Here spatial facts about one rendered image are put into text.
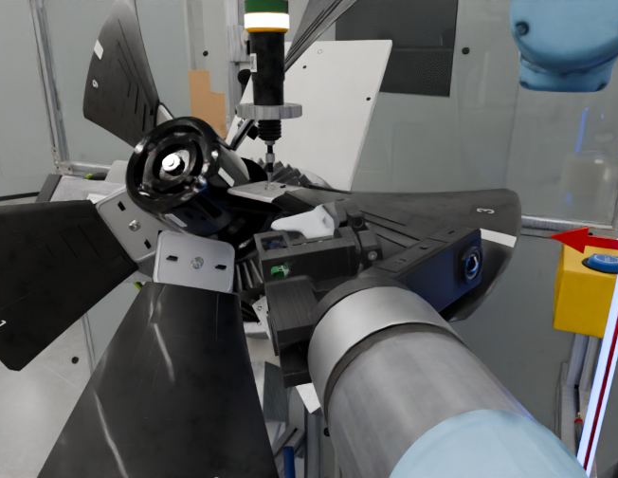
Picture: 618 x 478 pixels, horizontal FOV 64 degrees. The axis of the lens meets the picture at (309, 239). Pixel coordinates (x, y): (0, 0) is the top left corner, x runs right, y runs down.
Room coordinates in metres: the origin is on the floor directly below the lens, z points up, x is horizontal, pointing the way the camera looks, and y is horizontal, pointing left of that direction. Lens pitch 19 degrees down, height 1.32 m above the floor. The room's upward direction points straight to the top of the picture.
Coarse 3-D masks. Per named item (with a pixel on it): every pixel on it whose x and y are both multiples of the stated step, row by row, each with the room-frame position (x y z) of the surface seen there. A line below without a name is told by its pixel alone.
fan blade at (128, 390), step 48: (144, 288) 0.47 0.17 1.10; (192, 288) 0.49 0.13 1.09; (144, 336) 0.44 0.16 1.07; (192, 336) 0.45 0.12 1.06; (240, 336) 0.48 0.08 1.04; (96, 384) 0.40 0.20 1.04; (144, 384) 0.41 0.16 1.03; (192, 384) 0.42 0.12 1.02; (240, 384) 0.44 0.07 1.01; (96, 432) 0.37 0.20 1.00; (144, 432) 0.38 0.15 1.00; (192, 432) 0.39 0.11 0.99; (240, 432) 0.40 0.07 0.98
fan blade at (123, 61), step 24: (120, 0) 0.78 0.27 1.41; (120, 24) 0.76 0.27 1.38; (120, 48) 0.74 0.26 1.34; (144, 48) 0.69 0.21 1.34; (96, 72) 0.81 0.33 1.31; (120, 72) 0.73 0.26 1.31; (144, 72) 0.68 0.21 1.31; (96, 96) 0.80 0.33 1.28; (120, 96) 0.74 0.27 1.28; (144, 96) 0.67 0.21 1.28; (96, 120) 0.81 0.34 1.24; (120, 120) 0.75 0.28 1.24; (144, 120) 0.68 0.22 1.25
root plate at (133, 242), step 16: (96, 208) 0.58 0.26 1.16; (112, 208) 0.58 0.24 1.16; (128, 208) 0.58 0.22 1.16; (112, 224) 0.58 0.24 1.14; (128, 224) 0.58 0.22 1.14; (144, 224) 0.58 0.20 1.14; (160, 224) 0.58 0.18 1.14; (128, 240) 0.58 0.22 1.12; (144, 240) 0.58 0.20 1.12; (144, 256) 0.58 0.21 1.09
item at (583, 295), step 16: (560, 256) 0.71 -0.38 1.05; (576, 256) 0.64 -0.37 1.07; (560, 272) 0.63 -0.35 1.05; (576, 272) 0.59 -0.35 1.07; (592, 272) 0.59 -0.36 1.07; (608, 272) 0.58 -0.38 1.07; (560, 288) 0.60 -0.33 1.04; (576, 288) 0.59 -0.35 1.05; (592, 288) 0.58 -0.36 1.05; (608, 288) 0.57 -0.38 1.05; (560, 304) 0.60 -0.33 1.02; (576, 304) 0.59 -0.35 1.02; (592, 304) 0.58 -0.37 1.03; (608, 304) 0.57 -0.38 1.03; (560, 320) 0.59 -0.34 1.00; (576, 320) 0.59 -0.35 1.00; (592, 320) 0.58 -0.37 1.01; (608, 320) 0.57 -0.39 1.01; (592, 336) 0.58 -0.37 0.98
